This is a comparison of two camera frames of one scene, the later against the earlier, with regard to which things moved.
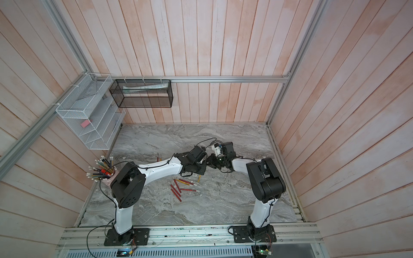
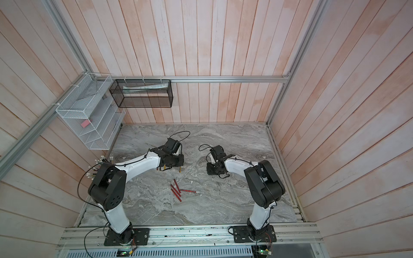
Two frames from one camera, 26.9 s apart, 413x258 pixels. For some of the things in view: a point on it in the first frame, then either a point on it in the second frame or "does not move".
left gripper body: x=199 y=168 → x=176 y=160
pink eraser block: x=85 y=123 does not move
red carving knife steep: x=178 y=186 does not move
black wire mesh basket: x=142 y=93 does not move
